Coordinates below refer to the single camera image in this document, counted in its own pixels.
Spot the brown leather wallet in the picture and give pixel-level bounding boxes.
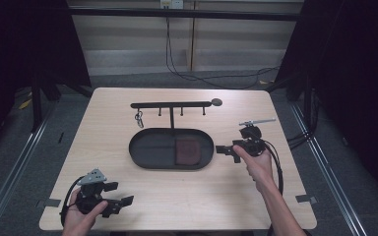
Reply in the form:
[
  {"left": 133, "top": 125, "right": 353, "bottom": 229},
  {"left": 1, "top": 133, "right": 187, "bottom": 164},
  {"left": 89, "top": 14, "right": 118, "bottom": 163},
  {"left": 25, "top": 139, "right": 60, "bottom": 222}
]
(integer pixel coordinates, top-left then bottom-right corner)
[{"left": 175, "top": 137, "right": 202, "bottom": 166}]

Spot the person's right hand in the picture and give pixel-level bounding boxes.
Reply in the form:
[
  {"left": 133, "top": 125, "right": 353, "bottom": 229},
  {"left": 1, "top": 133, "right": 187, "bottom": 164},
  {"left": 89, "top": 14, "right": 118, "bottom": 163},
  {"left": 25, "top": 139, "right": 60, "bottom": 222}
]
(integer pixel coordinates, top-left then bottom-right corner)
[{"left": 232, "top": 145, "right": 275, "bottom": 195}]

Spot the black cable from wall outlet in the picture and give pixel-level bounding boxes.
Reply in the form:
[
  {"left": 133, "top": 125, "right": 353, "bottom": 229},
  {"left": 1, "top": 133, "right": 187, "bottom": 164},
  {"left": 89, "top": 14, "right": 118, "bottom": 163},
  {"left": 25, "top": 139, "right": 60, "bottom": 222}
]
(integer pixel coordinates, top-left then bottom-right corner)
[{"left": 164, "top": 16, "right": 281, "bottom": 90}]

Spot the white wall outlet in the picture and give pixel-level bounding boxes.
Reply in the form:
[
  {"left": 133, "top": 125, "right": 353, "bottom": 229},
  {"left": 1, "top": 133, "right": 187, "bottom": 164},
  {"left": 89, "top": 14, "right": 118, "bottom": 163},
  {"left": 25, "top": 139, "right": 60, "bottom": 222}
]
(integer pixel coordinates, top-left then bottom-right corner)
[{"left": 159, "top": 0, "right": 185, "bottom": 10}]

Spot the metal floor rail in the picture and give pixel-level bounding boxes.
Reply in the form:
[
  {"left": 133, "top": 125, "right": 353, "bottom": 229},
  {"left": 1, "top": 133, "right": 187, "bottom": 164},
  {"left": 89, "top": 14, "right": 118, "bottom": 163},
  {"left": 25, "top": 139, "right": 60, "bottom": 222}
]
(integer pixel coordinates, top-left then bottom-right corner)
[
  {"left": 289, "top": 102, "right": 369, "bottom": 236},
  {"left": 0, "top": 97, "right": 59, "bottom": 236}
]

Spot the black floor cable bundle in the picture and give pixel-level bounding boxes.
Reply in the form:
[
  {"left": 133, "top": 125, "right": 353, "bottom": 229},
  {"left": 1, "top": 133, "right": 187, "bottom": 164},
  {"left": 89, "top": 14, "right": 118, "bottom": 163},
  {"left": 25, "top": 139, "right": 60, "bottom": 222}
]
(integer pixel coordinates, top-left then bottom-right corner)
[{"left": 286, "top": 91, "right": 320, "bottom": 150}]

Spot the black horizontal metal bar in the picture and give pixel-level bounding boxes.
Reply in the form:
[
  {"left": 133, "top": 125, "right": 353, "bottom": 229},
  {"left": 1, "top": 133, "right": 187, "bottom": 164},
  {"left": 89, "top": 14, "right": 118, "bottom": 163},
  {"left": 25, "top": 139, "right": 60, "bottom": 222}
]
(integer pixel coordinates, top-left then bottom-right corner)
[{"left": 68, "top": 7, "right": 301, "bottom": 23}]

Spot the black stand leg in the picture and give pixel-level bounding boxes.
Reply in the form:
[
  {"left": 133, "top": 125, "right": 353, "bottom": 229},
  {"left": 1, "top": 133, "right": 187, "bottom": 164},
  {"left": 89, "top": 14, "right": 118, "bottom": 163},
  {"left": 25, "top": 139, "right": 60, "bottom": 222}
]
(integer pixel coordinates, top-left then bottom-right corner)
[
  {"left": 302, "top": 78, "right": 313, "bottom": 132},
  {"left": 31, "top": 78, "right": 43, "bottom": 133}
]

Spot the silver keychain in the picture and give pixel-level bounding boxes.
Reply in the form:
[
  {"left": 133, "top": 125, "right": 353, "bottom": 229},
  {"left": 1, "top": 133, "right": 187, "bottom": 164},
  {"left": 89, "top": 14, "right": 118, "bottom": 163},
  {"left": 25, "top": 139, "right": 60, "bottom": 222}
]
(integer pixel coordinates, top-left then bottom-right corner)
[{"left": 134, "top": 109, "right": 145, "bottom": 129}]

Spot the black curtain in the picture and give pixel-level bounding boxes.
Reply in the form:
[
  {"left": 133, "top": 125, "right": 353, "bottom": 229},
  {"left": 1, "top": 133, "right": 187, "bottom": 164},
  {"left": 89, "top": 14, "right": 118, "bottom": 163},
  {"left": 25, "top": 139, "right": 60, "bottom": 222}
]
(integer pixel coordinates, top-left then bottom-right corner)
[
  {"left": 0, "top": 0, "right": 92, "bottom": 158},
  {"left": 275, "top": 0, "right": 378, "bottom": 207}
]

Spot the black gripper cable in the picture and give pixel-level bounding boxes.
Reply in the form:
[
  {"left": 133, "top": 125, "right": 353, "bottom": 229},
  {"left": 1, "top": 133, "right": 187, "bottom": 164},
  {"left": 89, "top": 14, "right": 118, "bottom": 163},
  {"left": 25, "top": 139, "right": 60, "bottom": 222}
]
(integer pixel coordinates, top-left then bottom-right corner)
[
  {"left": 59, "top": 176, "right": 85, "bottom": 227},
  {"left": 263, "top": 140, "right": 284, "bottom": 197}
]

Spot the grey tape strip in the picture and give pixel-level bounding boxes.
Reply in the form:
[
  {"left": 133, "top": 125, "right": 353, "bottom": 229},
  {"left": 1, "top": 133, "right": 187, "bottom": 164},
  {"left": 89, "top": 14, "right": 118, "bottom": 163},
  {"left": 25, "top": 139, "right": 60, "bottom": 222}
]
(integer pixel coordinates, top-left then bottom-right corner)
[
  {"left": 35, "top": 198, "right": 62, "bottom": 209},
  {"left": 294, "top": 194, "right": 319, "bottom": 205}
]

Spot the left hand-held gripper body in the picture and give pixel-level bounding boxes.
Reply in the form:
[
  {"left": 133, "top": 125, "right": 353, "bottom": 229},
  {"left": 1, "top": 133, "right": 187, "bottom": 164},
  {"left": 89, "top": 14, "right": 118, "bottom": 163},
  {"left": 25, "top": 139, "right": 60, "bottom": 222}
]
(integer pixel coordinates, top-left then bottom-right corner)
[{"left": 75, "top": 168, "right": 110, "bottom": 214}]

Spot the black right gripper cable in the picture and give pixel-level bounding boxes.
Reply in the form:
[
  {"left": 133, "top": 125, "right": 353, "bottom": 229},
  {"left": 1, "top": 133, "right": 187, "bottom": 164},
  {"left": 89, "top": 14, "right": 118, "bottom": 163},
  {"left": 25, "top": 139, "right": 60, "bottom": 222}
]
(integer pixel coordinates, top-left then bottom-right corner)
[{"left": 263, "top": 140, "right": 284, "bottom": 197}]

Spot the yellow floor tape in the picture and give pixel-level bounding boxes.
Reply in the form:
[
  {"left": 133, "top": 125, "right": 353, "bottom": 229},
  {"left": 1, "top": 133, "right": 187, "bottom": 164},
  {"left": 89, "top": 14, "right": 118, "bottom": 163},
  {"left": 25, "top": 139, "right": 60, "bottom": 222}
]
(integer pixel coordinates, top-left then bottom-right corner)
[{"left": 18, "top": 97, "right": 33, "bottom": 110}]

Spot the black key stand with tray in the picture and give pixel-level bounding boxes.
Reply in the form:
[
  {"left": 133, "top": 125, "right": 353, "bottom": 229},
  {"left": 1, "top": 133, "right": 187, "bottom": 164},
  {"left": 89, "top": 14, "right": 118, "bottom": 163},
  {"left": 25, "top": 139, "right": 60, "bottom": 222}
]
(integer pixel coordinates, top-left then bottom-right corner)
[{"left": 128, "top": 97, "right": 223, "bottom": 171}]

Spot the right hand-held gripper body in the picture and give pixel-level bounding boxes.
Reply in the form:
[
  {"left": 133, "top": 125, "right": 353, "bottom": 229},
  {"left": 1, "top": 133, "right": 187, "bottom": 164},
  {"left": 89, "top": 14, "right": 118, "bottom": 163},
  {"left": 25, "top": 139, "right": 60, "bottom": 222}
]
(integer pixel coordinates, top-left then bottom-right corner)
[{"left": 232, "top": 118, "right": 277, "bottom": 157}]

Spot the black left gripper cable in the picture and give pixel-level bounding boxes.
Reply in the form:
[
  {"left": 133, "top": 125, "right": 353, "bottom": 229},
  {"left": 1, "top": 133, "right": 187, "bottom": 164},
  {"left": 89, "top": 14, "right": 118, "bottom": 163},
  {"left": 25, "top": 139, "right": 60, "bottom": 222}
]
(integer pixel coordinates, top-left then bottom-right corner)
[{"left": 59, "top": 176, "right": 85, "bottom": 227}]

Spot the person's left hand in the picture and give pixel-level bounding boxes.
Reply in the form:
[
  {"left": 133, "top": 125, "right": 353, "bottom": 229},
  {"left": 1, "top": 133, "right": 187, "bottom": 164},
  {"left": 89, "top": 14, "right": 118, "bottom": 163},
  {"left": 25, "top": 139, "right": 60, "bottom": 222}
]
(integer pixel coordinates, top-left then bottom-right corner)
[{"left": 62, "top": 189, "right": 109, "bottom": 236}]

